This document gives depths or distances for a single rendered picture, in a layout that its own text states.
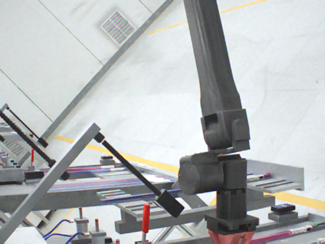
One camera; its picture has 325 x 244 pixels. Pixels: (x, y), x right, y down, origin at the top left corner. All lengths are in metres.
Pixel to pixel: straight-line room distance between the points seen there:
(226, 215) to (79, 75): 7.82
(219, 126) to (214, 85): 0.07
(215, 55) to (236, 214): 0.29
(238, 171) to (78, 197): 1.01
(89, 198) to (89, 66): 6.94
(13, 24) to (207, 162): 7.76
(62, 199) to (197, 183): 1.02
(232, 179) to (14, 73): 7.67
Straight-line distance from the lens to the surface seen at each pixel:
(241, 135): 0.98
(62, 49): 8.71
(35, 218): 5.57
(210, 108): 1.00
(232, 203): 1.00
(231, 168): 0.99
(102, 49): 8.88
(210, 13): 1.04
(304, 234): 1.25
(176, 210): 0.85
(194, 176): 0.94
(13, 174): 2.19
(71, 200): 1.91
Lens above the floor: 1.52
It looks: 17 degrees down
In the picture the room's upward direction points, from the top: 45 degrees counter-clockwise
